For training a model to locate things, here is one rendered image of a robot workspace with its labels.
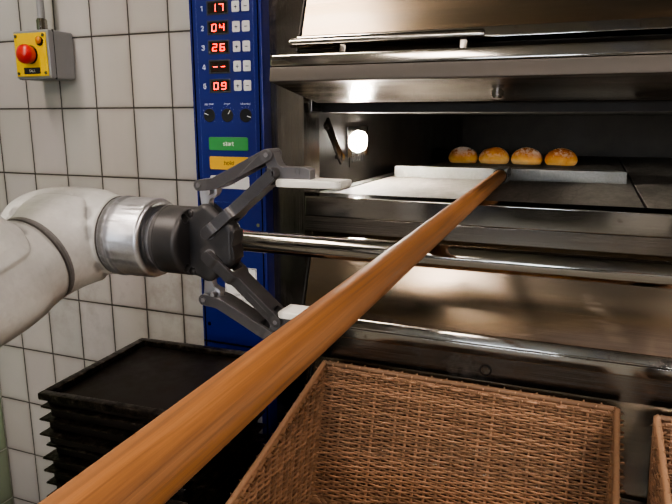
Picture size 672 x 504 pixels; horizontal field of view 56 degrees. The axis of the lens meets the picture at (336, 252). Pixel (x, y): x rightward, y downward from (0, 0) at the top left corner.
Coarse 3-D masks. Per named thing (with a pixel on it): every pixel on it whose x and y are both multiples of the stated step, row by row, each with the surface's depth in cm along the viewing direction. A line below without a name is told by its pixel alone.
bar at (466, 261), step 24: (264, 240) 86; (288, 240) 85; (312, 240) 84; (336, 240) 83; (360, 240) 82; (384, 240) 81; (432, 264) 78; (456, 264) 77; (480, 264) 76; (504, 264) 74; (528, 264) 73; (552, 264) 72; (576, 264) 72; (600, 264) 71; (624, 264) 70; (648, 264) 69
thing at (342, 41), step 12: (336, 36) 105; (348, 36) 104; (360, 36) 103; (372, 36) 103; (384, 36) 102; (396, 36) 101; (408, 36) 100; (420, 36) 100; (432, 36) 99; (444, 36) 98; (456, 36) 98; (468, 36) 97; (480, 36) 96; (348, 48) 106
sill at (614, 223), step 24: (336, 216) 122; (360, 216) 120; (384, 216) 119; (408, 216) 117; (432, 216) 115; (480, 216) 112; (504, 216) 110; (528, 216) 109; (552, 216) 107; (576, 216) 106; (600, 216) 104; (624, 216) 103; (648, 216) 102
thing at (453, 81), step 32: (384, 64) 98; (416, 64) 96; (448, 64) 95; (480, 64) 93; (512, 64) 91; (544, 64) 90; (576, 64) 88; (608, 64) 87; (640, 64) 85; (320, 96) 117; (352, 96) 115; (384, 96) 113; (416, 96) 111; (448, 96) 110; (480, 96) 108; (512, 96) 106; (544, 96) 105; (576, 96) 103; (608, 96) 102; (640, 96) 100
